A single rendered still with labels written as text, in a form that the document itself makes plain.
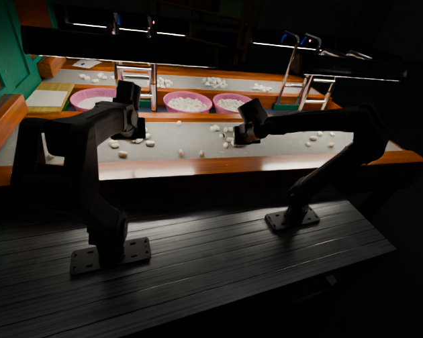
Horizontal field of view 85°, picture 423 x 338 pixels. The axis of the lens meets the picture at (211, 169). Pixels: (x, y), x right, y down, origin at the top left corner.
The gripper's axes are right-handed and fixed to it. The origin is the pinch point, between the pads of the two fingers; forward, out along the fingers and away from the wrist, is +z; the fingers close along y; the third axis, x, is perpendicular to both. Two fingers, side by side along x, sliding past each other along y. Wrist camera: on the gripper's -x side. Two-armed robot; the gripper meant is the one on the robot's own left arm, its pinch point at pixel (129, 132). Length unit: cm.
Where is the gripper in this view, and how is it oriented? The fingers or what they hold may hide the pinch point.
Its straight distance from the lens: 84.2
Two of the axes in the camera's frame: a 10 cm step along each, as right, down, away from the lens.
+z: -2.7, 0.1, 9.6
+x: 0.5, 10.0, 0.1
